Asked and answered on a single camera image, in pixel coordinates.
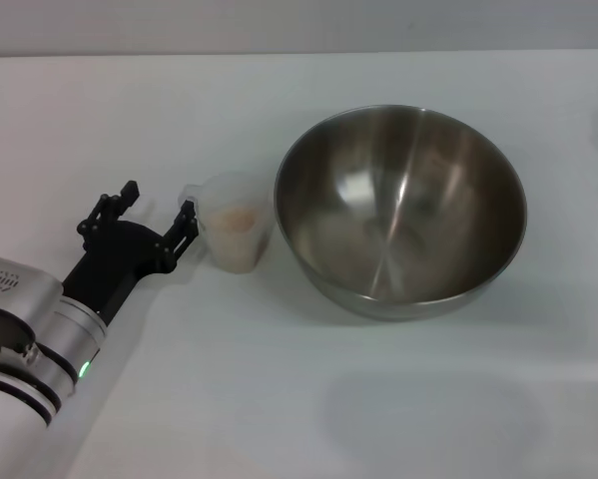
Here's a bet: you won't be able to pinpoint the stainless steel mixing bowl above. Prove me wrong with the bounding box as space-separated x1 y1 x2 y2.
273 103 529 323

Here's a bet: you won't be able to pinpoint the white rice grains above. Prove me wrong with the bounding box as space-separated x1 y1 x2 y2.
207 207 272 273

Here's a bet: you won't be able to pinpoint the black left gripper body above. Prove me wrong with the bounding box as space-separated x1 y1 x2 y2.
60 221 173 326

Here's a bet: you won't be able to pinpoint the clear plastic measuring cup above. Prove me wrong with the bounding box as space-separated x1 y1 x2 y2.
178 171 275 275

